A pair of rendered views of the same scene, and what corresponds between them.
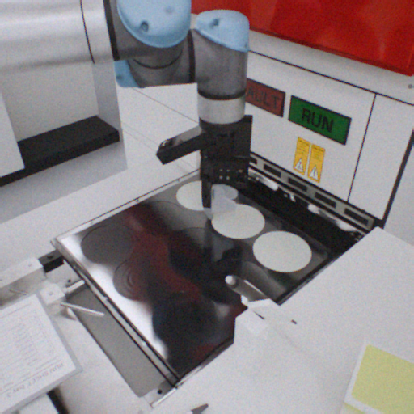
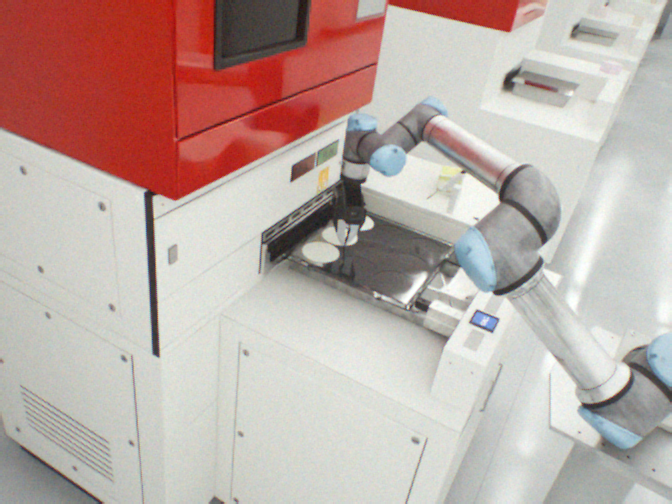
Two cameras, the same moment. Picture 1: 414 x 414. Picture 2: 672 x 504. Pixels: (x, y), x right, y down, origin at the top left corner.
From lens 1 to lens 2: 173 cm
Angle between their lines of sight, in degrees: 87
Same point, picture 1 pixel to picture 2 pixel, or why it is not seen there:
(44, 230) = (369, 358)
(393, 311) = (399, 182)
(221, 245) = (365, 240)
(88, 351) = (458, 279)
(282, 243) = not seen: hidden behind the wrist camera
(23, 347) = not seen: hidden behind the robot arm
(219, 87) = not seen: hidden behind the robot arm
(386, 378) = (451, 171)
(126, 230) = (376, 277)
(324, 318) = (415, 196)
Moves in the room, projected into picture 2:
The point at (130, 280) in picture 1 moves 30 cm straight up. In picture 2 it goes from (415, 268) to (440, 166)
